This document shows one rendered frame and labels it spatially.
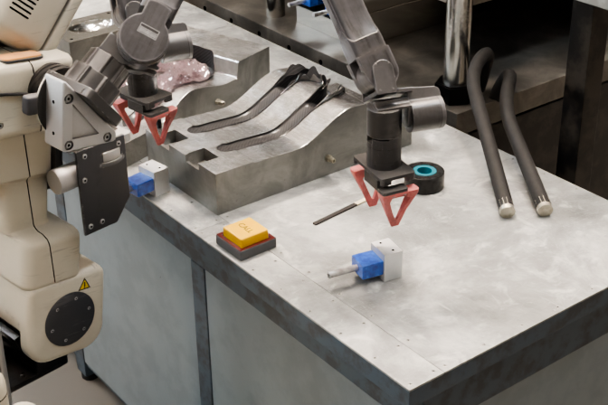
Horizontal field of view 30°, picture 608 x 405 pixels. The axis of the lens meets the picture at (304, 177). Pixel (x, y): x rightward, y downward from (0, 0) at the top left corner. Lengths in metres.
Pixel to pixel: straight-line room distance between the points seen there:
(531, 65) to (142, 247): 1.10
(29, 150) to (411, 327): 0.69
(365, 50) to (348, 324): 0.45
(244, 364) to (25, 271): 0.52
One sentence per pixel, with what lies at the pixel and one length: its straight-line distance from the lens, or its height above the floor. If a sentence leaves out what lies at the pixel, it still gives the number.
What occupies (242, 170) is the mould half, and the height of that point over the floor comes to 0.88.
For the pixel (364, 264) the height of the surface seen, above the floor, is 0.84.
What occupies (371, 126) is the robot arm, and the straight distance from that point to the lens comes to 1.84.
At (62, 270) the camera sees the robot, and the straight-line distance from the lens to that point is 2.01.
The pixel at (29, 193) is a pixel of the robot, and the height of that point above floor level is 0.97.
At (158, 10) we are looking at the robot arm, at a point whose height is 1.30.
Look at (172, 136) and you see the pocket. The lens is 2.33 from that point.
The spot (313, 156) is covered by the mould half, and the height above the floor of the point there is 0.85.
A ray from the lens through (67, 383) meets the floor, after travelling 3.13.
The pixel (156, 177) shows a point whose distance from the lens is 2.25.
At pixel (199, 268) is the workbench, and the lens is 2.28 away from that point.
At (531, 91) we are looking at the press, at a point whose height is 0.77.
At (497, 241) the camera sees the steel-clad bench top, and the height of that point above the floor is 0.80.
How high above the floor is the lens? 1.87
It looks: 28 degrees down
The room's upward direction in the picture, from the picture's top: 1 degrees counter-clockwise
